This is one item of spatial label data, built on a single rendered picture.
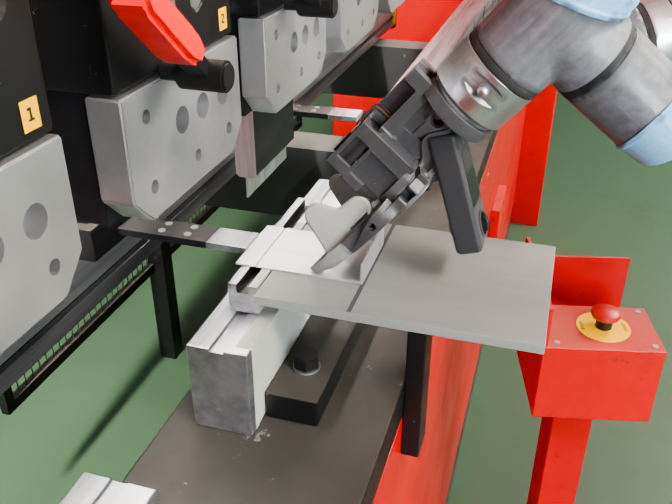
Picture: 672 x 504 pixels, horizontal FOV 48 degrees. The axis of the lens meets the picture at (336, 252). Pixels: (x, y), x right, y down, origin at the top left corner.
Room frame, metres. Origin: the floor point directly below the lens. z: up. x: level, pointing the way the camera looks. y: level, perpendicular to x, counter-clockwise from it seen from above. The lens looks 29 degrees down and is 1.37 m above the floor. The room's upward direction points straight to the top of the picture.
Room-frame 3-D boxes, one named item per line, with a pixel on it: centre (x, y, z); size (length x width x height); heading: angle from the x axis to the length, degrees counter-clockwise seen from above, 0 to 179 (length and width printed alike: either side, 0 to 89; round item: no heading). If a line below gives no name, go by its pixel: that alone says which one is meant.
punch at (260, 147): (0.68, 0.07, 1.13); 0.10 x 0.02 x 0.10; 163
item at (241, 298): (0.70, 0.06, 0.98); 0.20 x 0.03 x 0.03; 163
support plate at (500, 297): (0.63, -0.08, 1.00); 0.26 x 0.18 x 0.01; 73
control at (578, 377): (0.90, -0.36, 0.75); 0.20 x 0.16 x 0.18; 176
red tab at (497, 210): (1.61, -0.39, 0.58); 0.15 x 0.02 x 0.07; 163
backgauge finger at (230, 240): (0.72, 0.21, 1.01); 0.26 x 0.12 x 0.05; 73
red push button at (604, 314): (0.85, -0.37, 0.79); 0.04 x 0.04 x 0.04
